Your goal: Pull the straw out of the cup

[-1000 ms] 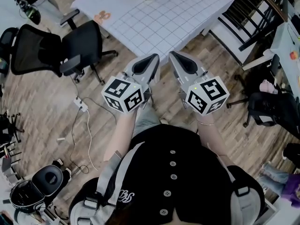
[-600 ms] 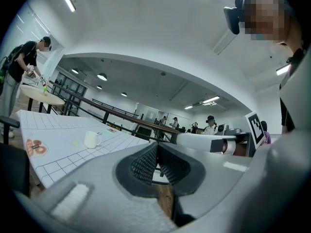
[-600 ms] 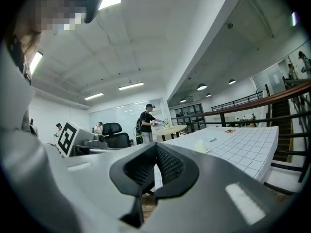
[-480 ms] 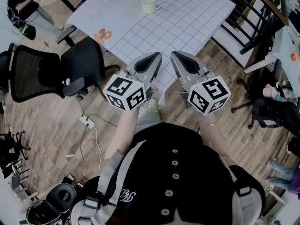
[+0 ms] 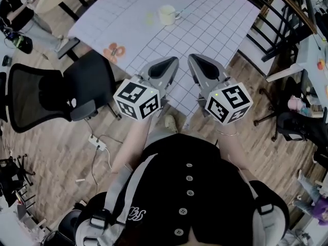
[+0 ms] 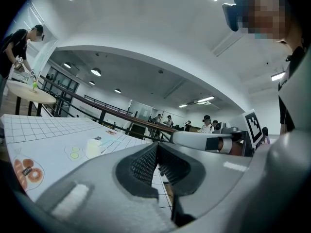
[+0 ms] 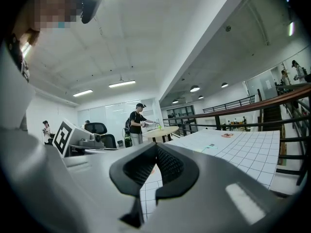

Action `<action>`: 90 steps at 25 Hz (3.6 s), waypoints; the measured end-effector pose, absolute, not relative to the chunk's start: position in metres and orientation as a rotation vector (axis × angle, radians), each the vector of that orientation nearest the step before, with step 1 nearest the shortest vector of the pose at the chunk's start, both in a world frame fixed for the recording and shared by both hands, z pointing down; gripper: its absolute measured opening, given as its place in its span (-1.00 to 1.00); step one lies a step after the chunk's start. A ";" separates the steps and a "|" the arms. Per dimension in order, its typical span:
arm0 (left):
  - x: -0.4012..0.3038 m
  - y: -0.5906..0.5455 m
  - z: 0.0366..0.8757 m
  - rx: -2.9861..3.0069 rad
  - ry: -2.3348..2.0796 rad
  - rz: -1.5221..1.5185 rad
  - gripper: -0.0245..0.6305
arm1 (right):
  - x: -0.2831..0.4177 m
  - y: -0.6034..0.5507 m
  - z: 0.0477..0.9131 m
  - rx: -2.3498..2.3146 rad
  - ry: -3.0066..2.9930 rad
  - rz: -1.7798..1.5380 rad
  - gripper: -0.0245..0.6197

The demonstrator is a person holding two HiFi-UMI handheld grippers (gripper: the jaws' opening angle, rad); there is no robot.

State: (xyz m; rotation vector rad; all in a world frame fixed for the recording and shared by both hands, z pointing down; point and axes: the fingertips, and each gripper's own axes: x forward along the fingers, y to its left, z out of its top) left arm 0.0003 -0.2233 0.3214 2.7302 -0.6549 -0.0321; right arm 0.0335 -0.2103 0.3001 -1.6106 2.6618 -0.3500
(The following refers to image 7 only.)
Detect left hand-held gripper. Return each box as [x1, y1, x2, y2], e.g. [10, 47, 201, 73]
[52, 119, 121, 159]

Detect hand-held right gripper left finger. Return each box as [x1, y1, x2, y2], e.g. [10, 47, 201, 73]
[63, 142, 157, 233]

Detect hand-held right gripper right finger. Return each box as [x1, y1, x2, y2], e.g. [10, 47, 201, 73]
[145, 142, 292, 233]

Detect black office chair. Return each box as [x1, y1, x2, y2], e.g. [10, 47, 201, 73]
[84, 122, 118, 149]

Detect round wooden table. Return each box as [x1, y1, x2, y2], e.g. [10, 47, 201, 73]
[142, 126, 180, 143]

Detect white grid tablecloth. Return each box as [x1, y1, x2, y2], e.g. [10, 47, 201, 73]
[139, 129, 281, 222]

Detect black railing with wooden handrail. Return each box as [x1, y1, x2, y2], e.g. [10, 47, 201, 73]
[162, 83, 311, 186]

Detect person's head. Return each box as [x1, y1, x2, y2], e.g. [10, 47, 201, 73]
[9, 0, 83, 48]

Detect black head-worn camera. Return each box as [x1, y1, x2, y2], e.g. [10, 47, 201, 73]
[74, 0, 104, 25]

